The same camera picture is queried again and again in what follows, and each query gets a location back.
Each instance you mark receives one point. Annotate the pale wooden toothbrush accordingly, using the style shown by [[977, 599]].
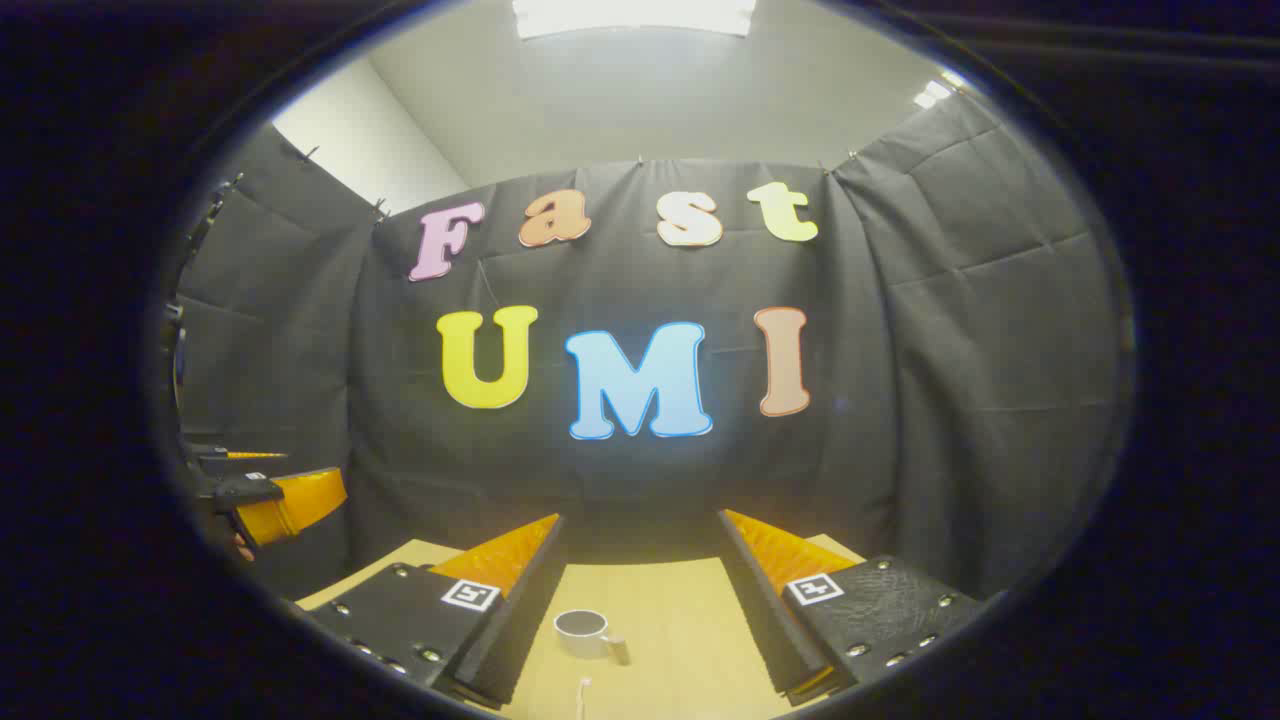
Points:
[[583, 692]]

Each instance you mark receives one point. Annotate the black backdrop cloth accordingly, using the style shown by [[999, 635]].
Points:
[[950, 350]]

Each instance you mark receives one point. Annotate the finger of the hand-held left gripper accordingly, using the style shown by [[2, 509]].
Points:
[[215, 457], [290, 500]]

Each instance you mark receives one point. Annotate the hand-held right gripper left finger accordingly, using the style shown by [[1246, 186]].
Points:
[[520, 620]]

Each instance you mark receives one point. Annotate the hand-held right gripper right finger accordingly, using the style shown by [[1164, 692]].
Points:
[[765, 620]]

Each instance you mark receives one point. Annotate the small ceiling light panel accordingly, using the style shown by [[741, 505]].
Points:
[[935, 92]]

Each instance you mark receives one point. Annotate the light wooden desktop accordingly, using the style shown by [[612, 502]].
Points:
[[670, 620]]

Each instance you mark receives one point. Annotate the large ceiling light panel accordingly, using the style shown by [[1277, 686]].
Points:
[[630, 15]]

